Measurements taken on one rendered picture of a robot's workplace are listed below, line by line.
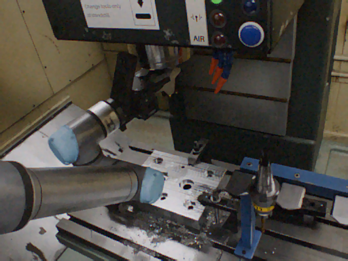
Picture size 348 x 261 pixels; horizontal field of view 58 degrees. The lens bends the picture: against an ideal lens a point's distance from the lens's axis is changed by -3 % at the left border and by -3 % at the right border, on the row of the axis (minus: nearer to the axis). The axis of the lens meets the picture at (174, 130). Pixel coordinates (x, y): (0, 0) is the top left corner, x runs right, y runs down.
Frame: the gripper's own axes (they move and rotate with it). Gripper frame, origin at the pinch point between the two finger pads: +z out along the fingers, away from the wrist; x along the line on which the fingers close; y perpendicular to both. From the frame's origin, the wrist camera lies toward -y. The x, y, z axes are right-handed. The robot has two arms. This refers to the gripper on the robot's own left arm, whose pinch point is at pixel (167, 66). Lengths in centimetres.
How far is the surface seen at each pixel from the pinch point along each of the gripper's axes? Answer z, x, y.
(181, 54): -1.8, 7.9, -5.8
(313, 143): 49, 21, 55
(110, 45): 52, -112, 38
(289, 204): -10.0, 39.8, 17.3
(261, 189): -11.0, 33.9, 15.3
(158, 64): -6.8, 5.0, -5.2
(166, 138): 40, -63, 84
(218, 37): -14.2, 29.2, -18.9
